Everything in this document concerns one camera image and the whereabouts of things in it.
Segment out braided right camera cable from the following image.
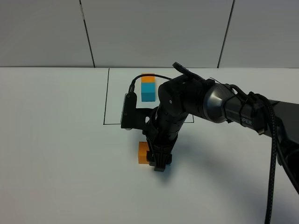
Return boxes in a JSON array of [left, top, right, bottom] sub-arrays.
[[230, 84, 299, 224]]

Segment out blue template block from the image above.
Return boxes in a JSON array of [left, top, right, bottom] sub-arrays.
[[141, 82, 156, 102]]

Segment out orange template block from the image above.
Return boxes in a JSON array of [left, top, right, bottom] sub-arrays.
[[141, 73, 155, 83]]

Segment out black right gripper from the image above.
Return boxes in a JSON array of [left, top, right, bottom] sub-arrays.
[[143, 105, 188, 172]]

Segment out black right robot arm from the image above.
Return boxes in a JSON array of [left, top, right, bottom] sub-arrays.
[[144, 63, 299, 192]]

